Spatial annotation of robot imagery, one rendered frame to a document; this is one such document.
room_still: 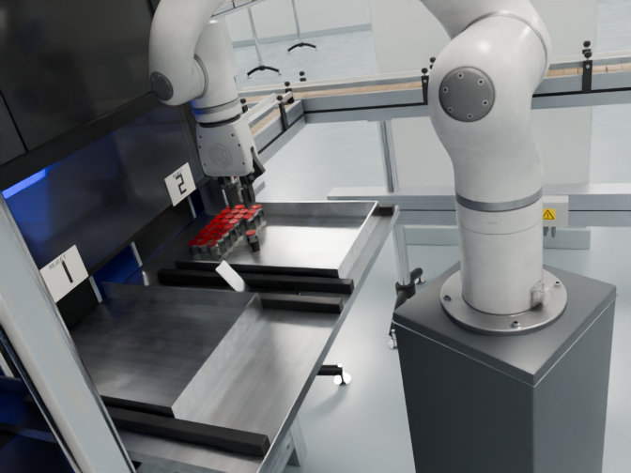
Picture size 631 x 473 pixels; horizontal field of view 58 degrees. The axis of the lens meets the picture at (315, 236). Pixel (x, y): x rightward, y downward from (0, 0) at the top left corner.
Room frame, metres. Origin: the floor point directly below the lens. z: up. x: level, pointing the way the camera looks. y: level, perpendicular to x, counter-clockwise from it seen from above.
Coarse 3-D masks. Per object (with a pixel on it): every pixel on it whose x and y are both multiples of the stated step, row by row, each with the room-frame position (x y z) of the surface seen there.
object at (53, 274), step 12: (72, 252) 0.83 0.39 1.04; (48, 264) 0.78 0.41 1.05; (60, 264) 0.80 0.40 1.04; (72, 264) 0.82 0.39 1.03; (48, 276) 0.78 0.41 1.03; (60, 276) 0.79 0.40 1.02; (72, 276) 0.81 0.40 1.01; (84, 276) 0.83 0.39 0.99; (48, 288) 0.77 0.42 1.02; (60, 288) 0.78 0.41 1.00; (72, 288) 0.80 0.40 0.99
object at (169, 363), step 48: (144, 288) 0.90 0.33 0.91; (192, 288) 0.86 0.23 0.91; (96, 336) 0.82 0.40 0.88; (144, 336) 0.79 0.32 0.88; (192, 336) 0.76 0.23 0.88; (240, 336) 0.73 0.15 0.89; (0, 384) 0.71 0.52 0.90; (96, 384) 0.69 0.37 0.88; (144, 384) 0.66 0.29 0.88; (192, 384) 0.61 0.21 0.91
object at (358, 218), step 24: (288, 216) 1.14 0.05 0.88; (312, 216) 1.11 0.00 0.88; (336, 216) 1.09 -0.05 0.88; (360, 216) 1.07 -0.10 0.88; (264, 240) 1.05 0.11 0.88; (288, 240) 1.02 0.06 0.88; (312, 240) 1.00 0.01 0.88; (336, 240) 0.98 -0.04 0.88; (360, 240) 0.93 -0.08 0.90; (192, 264) 0.95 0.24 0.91; (216, 264) 0.93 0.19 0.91; (240, 264) 0.91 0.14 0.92; (264, 264) 0.89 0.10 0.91; (288, 264) 0.93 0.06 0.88; (312, 264) 0.91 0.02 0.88; (336, 264) 0.89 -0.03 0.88
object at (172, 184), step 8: (184, 168) 1.13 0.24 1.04; (168, 176) 1.08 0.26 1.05; (184, 176) 1.12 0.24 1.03; (168, 184) 1.07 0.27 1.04; (176, 184) 1.09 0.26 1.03; (184, 184) 1.11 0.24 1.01; (192, 184) 1.14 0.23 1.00; (176, 192) 1.08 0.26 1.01; (184, 192) 1.10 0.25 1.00; (176, 200) 1.08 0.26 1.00
